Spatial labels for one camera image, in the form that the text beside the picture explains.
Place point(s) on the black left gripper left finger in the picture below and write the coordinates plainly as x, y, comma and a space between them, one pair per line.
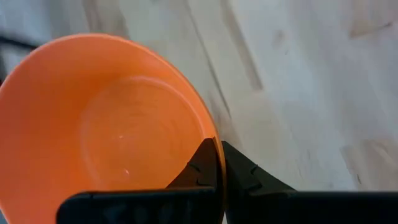
140, 207

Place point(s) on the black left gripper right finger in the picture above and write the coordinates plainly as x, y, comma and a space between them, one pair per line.
280, 208

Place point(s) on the orange mini bowl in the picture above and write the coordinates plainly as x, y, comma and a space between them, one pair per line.
93, 124

